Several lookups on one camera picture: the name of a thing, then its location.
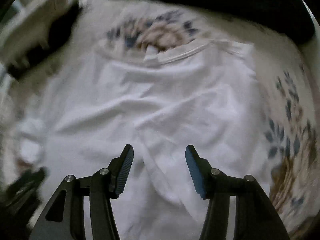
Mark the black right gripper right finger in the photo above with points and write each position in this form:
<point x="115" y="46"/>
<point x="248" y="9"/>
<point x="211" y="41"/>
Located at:
<point x="255" y="216"/>

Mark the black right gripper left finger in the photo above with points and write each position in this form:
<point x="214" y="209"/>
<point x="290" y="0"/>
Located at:
<point x="63" y="215"/>

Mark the floral fleece blanket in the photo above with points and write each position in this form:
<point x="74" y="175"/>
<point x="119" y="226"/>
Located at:
<point x="143" y="32"/>

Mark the white t-shirt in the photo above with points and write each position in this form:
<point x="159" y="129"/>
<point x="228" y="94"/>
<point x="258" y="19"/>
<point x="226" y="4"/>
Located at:
<point x="83" y="117"/>

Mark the cream folded garment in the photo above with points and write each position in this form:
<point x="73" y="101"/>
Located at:
<point x="29" y="27"/>

